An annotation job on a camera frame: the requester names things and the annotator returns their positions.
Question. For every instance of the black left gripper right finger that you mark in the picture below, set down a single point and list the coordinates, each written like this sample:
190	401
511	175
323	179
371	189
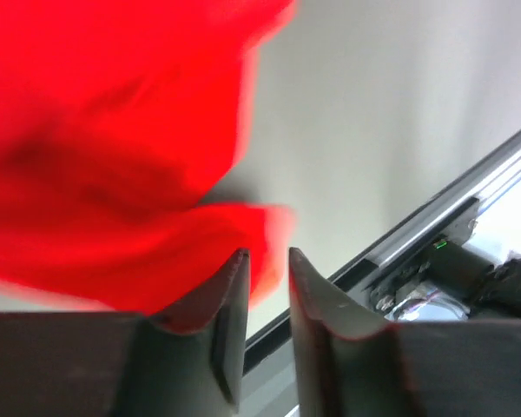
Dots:
350	361

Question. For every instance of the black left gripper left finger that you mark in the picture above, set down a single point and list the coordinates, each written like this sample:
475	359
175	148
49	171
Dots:
186	360

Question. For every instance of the bright red t-shirt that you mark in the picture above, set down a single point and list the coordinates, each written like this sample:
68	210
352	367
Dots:
116	119

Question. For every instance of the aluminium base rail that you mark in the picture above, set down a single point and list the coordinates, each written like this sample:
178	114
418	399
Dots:
480	211

